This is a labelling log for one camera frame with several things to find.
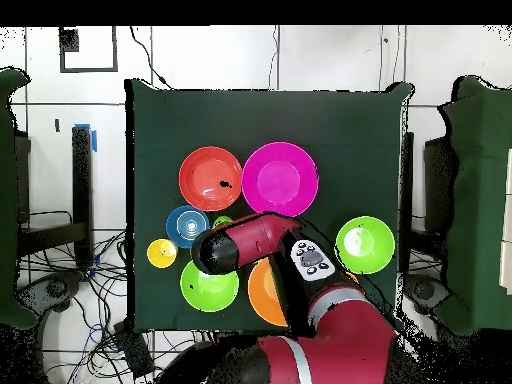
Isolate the pink plastic bowl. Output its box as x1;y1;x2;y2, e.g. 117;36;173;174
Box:
241;141;320;218

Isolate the red plastic bowl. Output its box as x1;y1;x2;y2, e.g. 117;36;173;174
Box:
178;145;244;212

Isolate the large orange plastic bowl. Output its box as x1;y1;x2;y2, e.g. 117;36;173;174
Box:
247;257;290;328

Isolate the blue plastic bowl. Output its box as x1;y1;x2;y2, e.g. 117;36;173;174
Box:
165;204;211;250

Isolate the dark green table cloth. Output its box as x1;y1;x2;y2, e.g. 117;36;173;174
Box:
124;77;415;333

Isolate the large green plastic bowl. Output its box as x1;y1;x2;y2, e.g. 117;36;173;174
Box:
334;215;396;276
179;259;240;314

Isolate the yellow plastic cup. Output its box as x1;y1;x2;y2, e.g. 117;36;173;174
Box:
146;238;179;269

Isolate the black metal stand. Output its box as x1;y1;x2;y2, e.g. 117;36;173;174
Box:
15;124;97;268
399;130;416;277

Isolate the black chair base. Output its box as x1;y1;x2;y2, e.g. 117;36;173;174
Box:
17;269;87;321

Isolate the green cloth side table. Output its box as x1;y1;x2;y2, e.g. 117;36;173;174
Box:
0;66;39;330
435;74;512;338

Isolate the white box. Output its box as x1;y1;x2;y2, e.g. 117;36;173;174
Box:
498;147;512;296

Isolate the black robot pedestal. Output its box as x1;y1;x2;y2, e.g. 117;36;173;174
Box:
155;333;273;384

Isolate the black square floor frame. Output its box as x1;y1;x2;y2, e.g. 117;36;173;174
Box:
58;25;119;74

